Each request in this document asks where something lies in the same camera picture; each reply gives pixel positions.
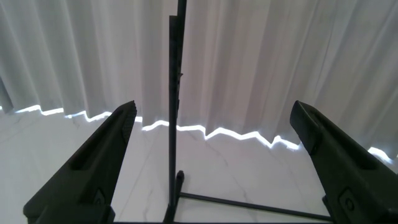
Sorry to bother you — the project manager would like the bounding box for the black clothes rack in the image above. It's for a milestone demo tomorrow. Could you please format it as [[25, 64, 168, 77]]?
[[163, 0, 335, 223]]

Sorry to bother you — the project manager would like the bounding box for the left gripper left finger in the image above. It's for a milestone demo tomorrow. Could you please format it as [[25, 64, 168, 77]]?
[[23, 100, 137, 224]]

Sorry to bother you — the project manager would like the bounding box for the white curtain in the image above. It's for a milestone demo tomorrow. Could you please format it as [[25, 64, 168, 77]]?
[[0, 0, 398, 166]]

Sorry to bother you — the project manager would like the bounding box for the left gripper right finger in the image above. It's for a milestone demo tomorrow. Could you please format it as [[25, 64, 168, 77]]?
[[289, 100, 398, 224]]

